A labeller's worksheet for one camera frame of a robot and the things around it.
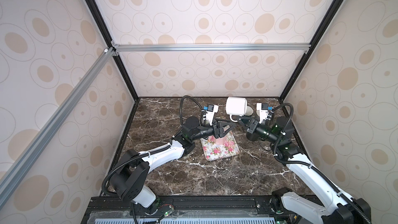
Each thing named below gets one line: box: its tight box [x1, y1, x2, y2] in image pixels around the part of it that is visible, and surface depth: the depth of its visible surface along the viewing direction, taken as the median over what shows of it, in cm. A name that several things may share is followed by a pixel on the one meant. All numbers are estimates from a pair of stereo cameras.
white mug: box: [225, 96, 254, 123], surface depth 70 cm
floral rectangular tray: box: [200, 130, 240, 162], surface depth 94 cm
